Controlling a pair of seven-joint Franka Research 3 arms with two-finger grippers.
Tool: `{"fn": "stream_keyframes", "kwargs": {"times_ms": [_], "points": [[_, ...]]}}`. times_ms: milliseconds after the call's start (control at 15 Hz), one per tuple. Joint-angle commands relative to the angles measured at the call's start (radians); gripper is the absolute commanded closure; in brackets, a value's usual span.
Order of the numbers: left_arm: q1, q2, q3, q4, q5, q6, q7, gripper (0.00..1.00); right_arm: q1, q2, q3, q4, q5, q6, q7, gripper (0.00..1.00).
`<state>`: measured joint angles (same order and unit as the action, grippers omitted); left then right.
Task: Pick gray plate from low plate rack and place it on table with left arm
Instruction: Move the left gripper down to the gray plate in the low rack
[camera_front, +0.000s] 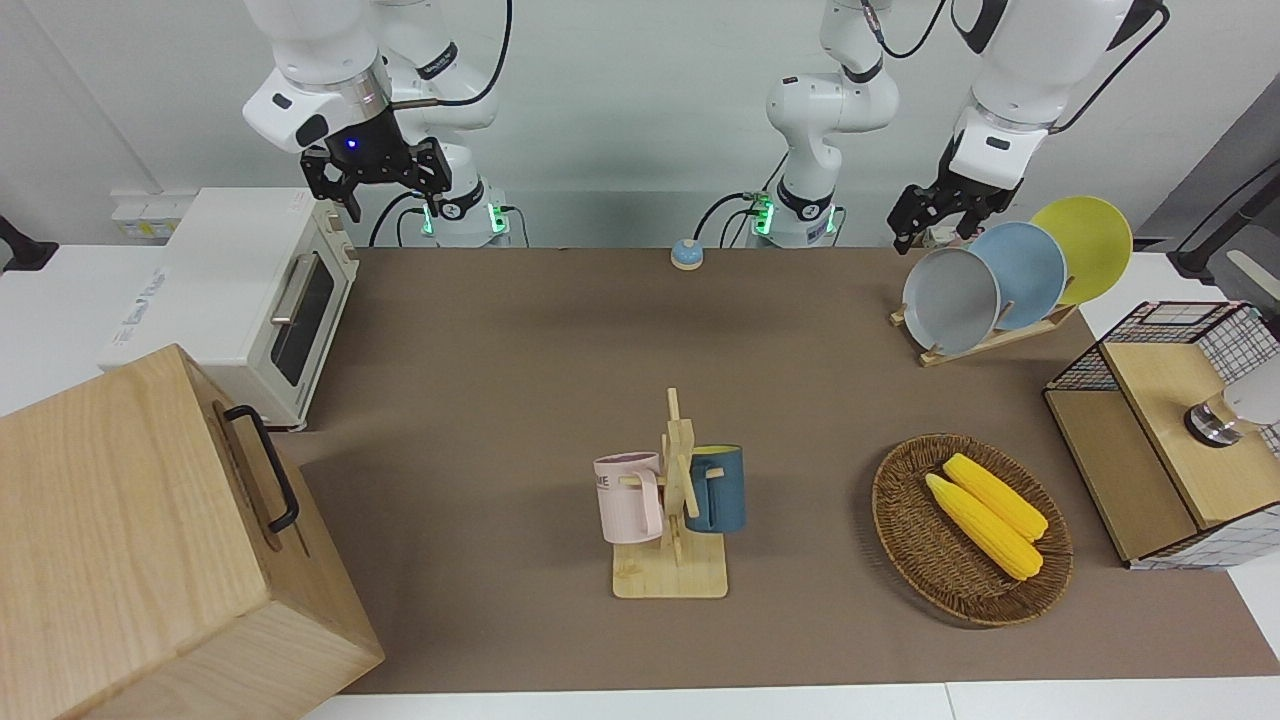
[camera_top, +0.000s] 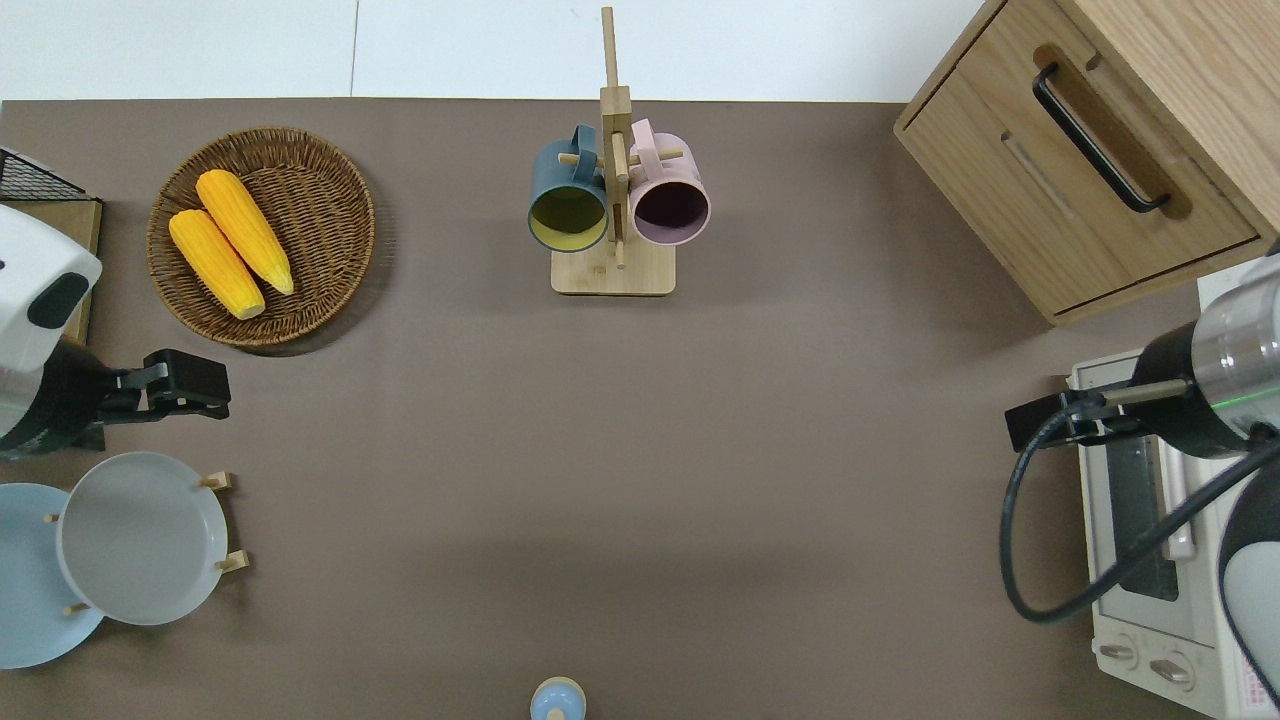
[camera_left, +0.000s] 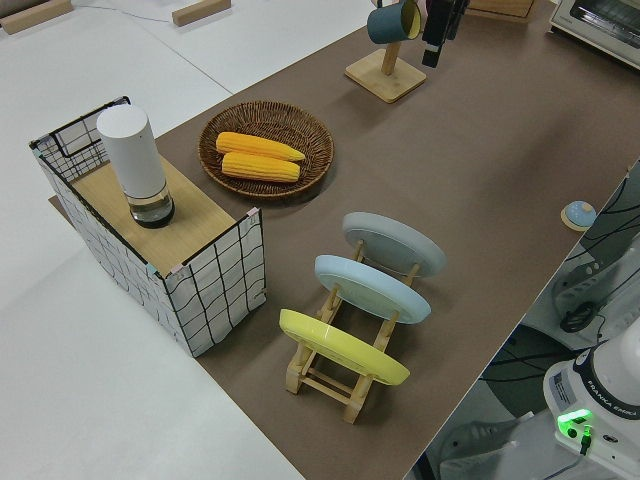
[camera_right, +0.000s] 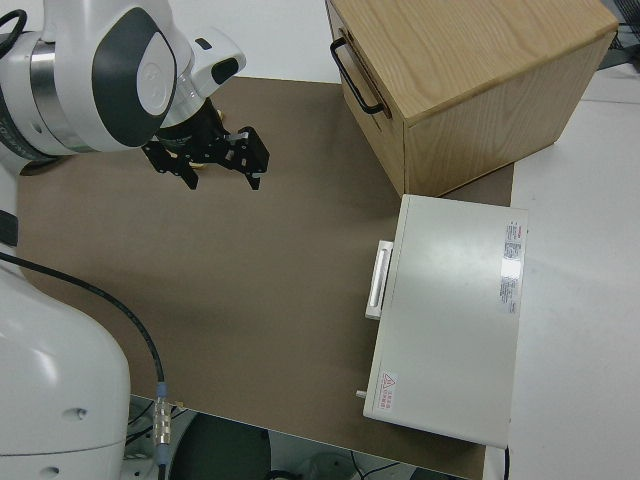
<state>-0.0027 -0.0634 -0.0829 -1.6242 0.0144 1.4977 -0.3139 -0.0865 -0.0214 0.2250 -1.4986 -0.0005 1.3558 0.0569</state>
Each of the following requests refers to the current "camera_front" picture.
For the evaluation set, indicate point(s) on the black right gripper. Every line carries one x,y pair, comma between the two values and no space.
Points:
365,155

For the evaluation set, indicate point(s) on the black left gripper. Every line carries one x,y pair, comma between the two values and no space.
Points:
950,198

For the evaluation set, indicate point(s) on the gray plate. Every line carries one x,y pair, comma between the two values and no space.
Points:
950,300

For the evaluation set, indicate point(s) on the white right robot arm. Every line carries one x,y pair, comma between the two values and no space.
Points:
320,60

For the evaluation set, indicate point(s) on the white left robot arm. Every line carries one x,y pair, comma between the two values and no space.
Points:
830,100

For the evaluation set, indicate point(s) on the blue plate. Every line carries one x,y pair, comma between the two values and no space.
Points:
1030,270

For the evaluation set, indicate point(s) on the low wooden plate rack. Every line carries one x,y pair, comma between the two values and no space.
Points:
1000,338

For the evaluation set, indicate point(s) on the yellow plate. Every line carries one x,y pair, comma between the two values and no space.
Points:
1095,240

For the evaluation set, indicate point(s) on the white toaster oven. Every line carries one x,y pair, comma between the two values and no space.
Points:
230,270

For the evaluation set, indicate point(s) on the brown table mat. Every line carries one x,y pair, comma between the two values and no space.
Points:
500,380

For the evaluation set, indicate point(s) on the blue call bell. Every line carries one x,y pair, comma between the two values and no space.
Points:
687,256

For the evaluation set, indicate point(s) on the yellow corn cob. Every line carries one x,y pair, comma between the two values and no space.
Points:
985,530
1000,497

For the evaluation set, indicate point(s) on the brown wicker basket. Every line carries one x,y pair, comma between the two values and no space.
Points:
920,540

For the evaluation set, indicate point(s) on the dark blue mug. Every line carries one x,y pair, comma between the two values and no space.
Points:
725,490

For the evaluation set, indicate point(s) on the metal cup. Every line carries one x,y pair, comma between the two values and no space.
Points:
1215,420

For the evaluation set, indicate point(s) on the pink mug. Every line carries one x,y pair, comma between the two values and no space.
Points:
625,500

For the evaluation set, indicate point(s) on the large wooden box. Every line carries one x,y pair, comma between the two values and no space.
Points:
130,540

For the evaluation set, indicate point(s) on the wooden mug tree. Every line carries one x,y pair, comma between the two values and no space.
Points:
670,575

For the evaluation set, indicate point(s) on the black clamp mount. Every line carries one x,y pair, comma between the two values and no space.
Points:
20,245

